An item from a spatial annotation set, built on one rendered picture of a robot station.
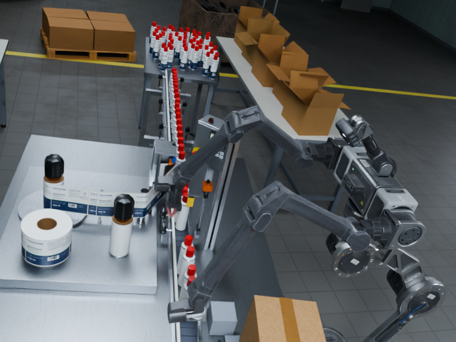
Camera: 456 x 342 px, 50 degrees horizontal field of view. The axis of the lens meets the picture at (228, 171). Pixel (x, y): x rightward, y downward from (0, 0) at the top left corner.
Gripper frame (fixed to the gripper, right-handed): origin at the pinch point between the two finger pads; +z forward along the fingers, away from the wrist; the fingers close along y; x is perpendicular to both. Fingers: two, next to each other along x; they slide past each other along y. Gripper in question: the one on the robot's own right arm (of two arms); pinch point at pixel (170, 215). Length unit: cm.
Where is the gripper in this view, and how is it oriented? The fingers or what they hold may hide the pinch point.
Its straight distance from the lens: 225.3
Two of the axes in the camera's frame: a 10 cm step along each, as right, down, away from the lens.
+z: -2.2, 8.2, 5.3
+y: 1.4, 5.7, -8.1
